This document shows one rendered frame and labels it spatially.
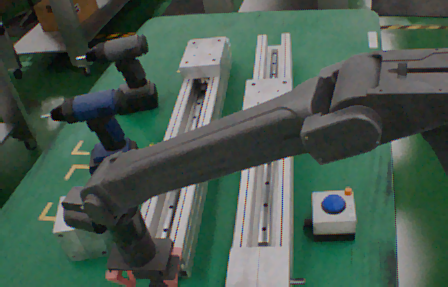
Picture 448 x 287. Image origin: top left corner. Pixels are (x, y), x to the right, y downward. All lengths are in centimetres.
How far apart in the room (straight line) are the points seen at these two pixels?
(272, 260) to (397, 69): 44
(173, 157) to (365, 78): 23
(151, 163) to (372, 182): 58
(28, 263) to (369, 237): 71
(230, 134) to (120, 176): 18
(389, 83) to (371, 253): 54
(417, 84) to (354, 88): 5
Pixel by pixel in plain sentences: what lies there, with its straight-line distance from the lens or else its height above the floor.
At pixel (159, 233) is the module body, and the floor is 83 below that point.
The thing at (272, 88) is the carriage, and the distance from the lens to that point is 108.
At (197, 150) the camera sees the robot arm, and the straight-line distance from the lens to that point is 50.
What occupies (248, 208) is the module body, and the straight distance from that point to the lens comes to 85.
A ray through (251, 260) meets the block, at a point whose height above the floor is 87.
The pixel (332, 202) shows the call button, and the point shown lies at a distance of 87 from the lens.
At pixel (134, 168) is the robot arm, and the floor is 114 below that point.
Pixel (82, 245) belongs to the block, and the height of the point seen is 82.
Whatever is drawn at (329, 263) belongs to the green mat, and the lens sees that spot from 87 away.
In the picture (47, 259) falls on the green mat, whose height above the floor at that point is 78.
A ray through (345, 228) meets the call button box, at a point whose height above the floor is 82.
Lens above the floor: 149
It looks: 38 degrees down
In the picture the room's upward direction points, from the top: 11 degrees counter-clockwise
